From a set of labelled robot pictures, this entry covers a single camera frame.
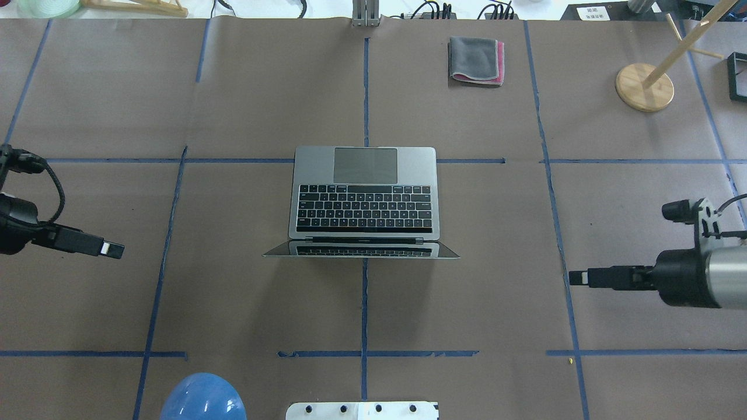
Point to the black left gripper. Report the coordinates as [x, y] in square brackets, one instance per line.
[16, 224]

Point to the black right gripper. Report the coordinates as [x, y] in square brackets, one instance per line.
[680, 277]

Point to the grey laptop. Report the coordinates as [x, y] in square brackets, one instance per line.
[364, 202]

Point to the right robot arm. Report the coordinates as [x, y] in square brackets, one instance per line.
[715, 279]

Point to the wooden mug tree stand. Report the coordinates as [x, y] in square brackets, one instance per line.
[645, 87]

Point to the blue desk lamp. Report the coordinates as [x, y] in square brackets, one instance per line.
[203, 396]

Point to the green glass plate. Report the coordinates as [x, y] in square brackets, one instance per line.
[47, 9]

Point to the black framed tray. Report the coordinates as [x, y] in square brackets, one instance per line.
[736, 76]

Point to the grey and pink folded cloth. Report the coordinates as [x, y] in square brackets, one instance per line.
[477, 60]

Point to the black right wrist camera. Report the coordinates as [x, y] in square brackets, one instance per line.
[699, 213]

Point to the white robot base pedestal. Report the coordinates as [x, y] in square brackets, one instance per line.
[364, 410]

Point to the aluminium frame post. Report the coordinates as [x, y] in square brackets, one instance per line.
[366, 13]

